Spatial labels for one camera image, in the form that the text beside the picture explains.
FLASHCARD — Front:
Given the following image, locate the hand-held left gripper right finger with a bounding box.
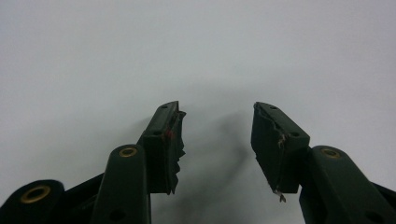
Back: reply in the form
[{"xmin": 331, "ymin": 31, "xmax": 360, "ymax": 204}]
[{"xmin": 250, "ymin": 101, "xmax": 312, "ymax": 203}]

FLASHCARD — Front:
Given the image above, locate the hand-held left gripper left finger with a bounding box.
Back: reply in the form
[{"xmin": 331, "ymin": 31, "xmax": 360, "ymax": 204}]
[{"xmin": 136, "ymin": 100, "xmax": 187, "ymax": 196}]

